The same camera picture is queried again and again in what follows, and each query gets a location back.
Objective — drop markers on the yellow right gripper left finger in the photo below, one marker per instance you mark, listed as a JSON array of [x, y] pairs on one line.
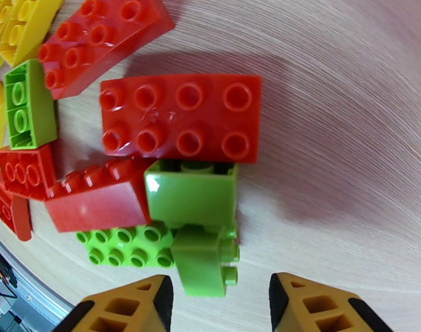
[[127, 306]]

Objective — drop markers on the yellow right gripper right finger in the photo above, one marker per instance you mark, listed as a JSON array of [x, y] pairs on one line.
[[310, 306]]

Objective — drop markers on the red sloped lego brick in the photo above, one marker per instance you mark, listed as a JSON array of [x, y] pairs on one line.
[[96, 206]]

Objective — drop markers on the green 2x4 lego brick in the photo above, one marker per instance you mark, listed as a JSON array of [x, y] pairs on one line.
[[127, 248]]

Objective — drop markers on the small red curved lego brick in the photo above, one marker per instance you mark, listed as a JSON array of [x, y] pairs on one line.
[[15, 213]]

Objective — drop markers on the small green sloped lego brick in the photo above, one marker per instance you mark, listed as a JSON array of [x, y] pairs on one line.
[[37, 109]]

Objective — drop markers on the green cube lego brick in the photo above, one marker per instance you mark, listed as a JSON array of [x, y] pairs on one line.
[[193, 199]]

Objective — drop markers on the green 2x2 lego brick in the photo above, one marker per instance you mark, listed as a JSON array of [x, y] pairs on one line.
[[200, 265]]

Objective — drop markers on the aluminium table rail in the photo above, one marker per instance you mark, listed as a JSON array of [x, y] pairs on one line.
[[30, 282]]

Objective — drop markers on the scratched red 2x4 lego brick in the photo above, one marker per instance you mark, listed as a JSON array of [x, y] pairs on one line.
[[196, 120]]

